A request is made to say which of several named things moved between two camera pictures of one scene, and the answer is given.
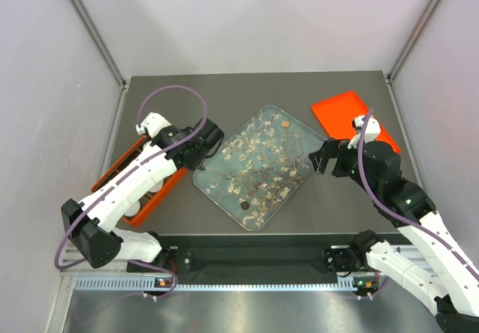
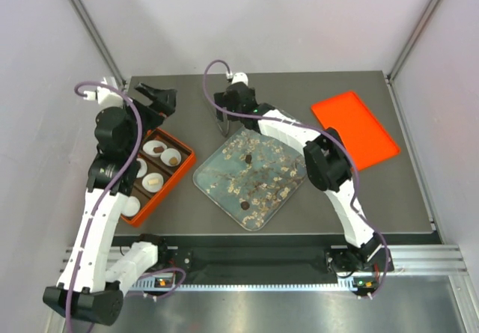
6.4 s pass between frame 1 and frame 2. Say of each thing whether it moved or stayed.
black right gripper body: moved
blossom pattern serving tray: stayed
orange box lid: stayed
